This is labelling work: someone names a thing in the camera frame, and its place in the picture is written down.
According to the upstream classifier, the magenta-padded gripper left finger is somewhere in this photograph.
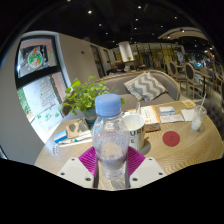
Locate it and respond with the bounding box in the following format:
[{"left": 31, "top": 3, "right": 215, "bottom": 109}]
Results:
[{"left": 57, "top": 146, "right": 100, "bottom": 190}]

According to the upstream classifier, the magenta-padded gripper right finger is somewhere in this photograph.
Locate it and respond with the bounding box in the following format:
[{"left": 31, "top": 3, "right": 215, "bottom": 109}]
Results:
[{"left": 124, "top": 145, "right": 168, "bottom": 190}]

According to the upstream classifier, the clear blue-capped water bottle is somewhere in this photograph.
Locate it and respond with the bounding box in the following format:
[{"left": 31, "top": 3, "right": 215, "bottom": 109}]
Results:
[{"left": 91, "top": 93, "right": 130, "bottom": 181}]

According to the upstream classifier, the small blue white box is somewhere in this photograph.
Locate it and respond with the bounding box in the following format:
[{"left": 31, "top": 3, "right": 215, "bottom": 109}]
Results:
[{"left": 53, "top": 129, "right": 69, "bottom": 144}]

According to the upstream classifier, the flat round red coaster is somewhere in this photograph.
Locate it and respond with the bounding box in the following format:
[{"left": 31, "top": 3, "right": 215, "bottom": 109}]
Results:
[{"left": 162, "top": 130, "right": 181, "bottom": 148}]

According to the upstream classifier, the white mug with black print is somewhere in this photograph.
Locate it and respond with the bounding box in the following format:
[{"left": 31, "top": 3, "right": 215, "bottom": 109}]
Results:
[{"left": 122, "top": 113, "right": 146, "bottom": 152}]

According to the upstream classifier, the brown kraft card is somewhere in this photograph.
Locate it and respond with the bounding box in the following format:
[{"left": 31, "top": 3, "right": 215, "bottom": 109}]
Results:
[{"left": 65, "top": 117, "right": 90, "bottom": 139}]

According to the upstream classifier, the white orange menu booklet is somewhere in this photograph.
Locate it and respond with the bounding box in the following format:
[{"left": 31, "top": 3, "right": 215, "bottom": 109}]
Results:
[{"left": 139, "top": 105, "right": 162, "bottom": 133}]

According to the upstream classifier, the white printed leaflet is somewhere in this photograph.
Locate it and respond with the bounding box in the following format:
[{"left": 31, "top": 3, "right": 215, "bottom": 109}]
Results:
[{"left": 159, "top": 113, "right": 185, "bottom": 124}]

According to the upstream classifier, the blue white card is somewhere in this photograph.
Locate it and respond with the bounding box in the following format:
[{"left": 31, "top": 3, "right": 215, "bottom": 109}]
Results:
[{"left": 158, "top": 105, "right": 176, "bottom": 116}]

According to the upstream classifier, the white paper napkin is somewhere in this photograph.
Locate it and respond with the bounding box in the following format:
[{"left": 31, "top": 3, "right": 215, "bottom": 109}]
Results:
[{"left": 180, "top": 108, "right": 196, "bottom": 123}]

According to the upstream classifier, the clear plastic cup with straw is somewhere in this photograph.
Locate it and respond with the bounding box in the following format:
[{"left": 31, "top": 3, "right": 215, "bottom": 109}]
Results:
[{"left": 191, "top": 93, "right": 208, "bottom": 132}]

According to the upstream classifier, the green potted plant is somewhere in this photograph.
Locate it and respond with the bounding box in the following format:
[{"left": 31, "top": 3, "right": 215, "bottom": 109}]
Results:
[{"left": 60, "top": 75, "right": 126, "bottom": 129}]

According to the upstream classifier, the grey curved sofa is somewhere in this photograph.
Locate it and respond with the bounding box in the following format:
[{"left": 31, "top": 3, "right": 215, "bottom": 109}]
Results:
[{"left": 94, "top": 69, "right": 182, "bottom": 108}]

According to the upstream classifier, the yellow square card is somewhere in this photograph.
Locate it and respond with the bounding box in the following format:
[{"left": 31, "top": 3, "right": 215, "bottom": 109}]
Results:
[{"left": 181, "top": 99, "right": 197, "bottom": 109}]

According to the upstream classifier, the grey white chevron cushion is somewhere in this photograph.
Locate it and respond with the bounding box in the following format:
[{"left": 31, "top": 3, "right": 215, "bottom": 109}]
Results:
[{"left": 123, "top": 71, "right": 168, "bottom": 103}]

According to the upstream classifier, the dark tufted armchair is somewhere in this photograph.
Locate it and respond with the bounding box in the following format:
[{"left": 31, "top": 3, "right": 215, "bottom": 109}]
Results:
[{"left": 203, "top": 98, "right": 224, "bottom": 141}]

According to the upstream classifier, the person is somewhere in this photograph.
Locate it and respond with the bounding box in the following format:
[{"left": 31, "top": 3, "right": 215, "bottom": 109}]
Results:
[{"left": 114, "top": 61, "right": 127, "bottom": 74}]

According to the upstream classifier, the group of round-backed chairs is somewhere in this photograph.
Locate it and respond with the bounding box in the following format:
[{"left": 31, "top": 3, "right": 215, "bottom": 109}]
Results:
[{"left": 164, "top": 59, "right": 224, "bottom": 101}]

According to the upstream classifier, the white round pillar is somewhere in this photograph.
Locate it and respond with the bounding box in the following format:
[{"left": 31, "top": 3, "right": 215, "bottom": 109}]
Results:
[{"left": 118, "top": 40, "right": 134, "bottom": 63}]

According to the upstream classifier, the group of ceiling spotlights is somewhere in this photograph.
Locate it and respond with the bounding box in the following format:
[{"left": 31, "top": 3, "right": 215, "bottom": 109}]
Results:
[{"left": 64, "top": 0, "right": 188, "bottom": 34}]

